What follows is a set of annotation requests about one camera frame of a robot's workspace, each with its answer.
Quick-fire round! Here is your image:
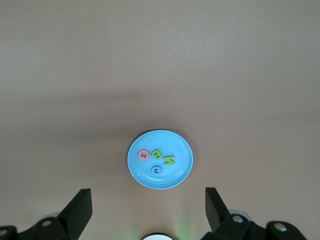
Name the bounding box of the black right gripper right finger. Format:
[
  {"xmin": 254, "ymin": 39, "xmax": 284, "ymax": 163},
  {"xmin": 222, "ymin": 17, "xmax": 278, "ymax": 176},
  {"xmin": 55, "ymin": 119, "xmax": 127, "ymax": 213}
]
[{"xmin": 202, "ymin": 187, "xmax": 309, "ymax": 240}]

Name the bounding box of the brown table cover sheet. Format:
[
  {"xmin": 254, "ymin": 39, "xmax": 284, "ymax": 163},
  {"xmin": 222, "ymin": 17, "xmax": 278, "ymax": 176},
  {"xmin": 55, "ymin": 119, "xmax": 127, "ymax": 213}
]
[{"xmin": 0, "ymin": 0, "xmax": 320, "ymax": 240}]

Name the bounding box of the green foam letter B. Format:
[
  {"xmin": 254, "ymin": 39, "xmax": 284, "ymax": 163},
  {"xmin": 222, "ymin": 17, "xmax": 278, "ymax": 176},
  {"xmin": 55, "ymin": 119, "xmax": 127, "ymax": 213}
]
[{"xmin": 151, "ymin": 148, "xmax": 163, "ymax": 161}]

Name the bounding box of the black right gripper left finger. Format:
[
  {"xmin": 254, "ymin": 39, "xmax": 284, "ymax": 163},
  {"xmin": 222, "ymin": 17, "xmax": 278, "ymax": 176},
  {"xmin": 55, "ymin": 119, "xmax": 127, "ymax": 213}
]
[{"xmin": 0, "ymin": 188, "xmax": 93, "ymax": 240}]

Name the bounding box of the red foam letter Q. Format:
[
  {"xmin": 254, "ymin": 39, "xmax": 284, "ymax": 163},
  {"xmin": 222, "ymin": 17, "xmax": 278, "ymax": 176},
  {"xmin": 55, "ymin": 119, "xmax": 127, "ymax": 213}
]
[{"xmin": 137, "ymin": 149, "xmax": 150, "ymax": 163}]

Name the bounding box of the green foam letter N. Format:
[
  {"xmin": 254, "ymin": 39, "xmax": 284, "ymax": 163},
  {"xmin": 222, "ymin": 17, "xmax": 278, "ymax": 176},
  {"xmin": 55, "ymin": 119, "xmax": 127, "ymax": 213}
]
[{"xmin": 163, "ymin": 154, "xmax": 176, "ymax": 166}]

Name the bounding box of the blue plate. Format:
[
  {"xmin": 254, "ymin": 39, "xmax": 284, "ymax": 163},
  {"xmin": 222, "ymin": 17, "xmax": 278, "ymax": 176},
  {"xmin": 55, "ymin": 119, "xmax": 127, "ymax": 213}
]
[{"xmin": 126, "ymin": 129, "xmax": 194, "ymax": 190}]

